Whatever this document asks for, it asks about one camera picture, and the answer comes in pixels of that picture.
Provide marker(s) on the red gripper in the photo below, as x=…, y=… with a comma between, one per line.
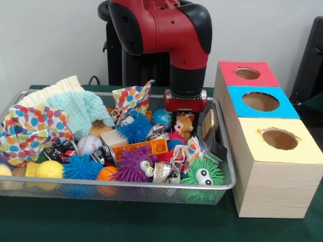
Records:
x=185, y=104

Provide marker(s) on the green spiky toy with eyes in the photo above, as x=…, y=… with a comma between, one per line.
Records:
x=194, y=169

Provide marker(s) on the crushed black can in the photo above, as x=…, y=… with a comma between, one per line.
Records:
x=103, y=155

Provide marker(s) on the mint green cloth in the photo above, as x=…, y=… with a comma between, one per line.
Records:
x=83, y=111

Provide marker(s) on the cream knitted cloth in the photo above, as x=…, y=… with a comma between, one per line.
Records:
x=50, y=92

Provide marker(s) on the globe print ball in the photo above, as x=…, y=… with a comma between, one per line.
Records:
x=160, y=118

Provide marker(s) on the small brown plush monkey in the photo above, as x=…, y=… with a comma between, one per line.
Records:
x=184, y=126

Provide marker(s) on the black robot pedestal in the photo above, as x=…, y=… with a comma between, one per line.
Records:
x=114, y=63

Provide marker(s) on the dark green tablecloth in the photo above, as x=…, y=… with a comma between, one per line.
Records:
x=151, y=221
x=315, y=106

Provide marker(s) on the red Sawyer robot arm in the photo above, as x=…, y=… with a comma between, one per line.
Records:
x=164, y=25

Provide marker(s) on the crushed silver can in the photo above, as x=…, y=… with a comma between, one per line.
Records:
x=60, y=152

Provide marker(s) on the wooden three-hole box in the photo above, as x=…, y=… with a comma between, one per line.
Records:
x=272, y=189

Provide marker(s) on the yellow smiley ball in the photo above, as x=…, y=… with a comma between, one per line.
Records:
x=49, y=169

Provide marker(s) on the purple spiky toy with eyes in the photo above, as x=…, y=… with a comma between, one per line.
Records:
x=132, y=164

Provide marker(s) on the blue spiky ball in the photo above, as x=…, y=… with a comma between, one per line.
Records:
x=137, y=128

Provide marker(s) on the polka dot paper napkin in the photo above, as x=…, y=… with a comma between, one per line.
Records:
x=131, y=98

